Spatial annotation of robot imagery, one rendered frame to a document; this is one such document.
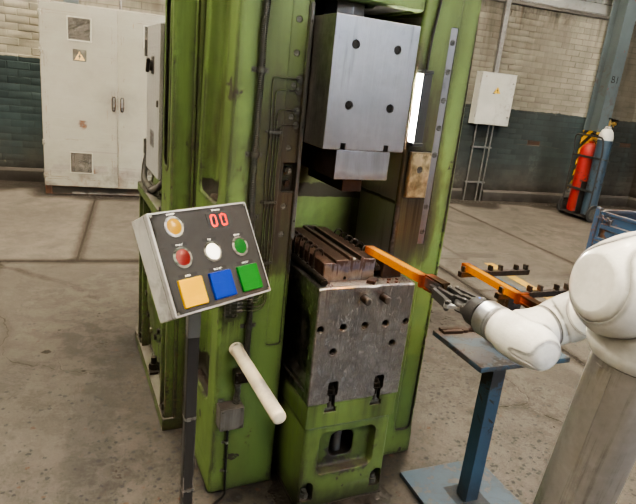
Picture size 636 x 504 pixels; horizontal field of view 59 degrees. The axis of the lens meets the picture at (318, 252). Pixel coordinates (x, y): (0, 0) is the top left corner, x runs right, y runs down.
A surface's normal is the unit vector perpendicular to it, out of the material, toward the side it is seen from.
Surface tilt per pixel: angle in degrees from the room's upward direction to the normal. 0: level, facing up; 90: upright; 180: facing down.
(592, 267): 84
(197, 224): 60
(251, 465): 90
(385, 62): 90
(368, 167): 90
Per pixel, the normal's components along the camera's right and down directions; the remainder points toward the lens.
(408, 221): 0.41, 0.31
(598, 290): -0.95, -0.13
